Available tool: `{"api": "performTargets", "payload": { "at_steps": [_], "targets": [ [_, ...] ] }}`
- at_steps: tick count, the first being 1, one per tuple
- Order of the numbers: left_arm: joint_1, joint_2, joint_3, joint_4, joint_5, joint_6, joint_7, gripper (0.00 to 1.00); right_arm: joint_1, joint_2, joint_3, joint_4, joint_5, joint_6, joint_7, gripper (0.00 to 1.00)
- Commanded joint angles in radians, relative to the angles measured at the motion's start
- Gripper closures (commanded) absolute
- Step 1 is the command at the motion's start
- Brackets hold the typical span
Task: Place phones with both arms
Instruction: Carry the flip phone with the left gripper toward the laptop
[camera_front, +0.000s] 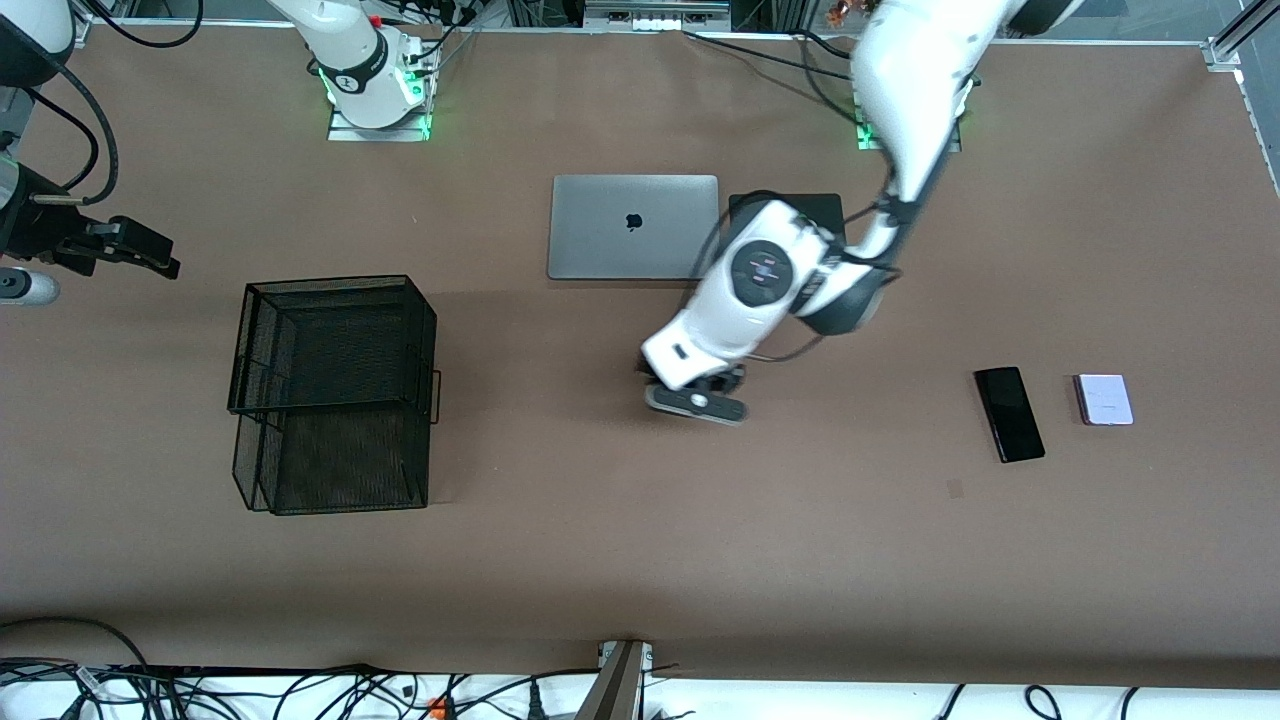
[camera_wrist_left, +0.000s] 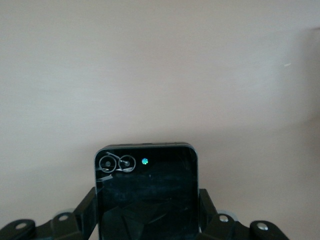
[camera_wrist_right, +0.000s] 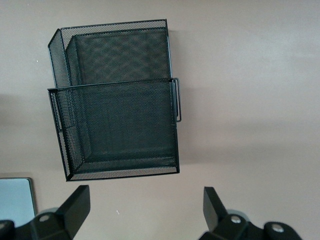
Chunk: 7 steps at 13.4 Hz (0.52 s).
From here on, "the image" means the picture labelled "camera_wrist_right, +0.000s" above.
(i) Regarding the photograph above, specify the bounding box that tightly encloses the silver laptop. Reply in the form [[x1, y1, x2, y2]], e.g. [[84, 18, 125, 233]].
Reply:
[[0, 177, 38, 221]]

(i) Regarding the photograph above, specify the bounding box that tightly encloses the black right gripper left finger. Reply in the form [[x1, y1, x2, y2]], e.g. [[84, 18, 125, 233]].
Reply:
[[0, 184, 91, 240]]

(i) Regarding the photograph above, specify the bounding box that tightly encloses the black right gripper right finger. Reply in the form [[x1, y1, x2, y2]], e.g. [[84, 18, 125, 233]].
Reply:
[[199, 186, 303, 240]]

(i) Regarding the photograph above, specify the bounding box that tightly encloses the black mesh two-tier tray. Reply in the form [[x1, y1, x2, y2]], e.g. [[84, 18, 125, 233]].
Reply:
[[46, 18, 183, 183]]

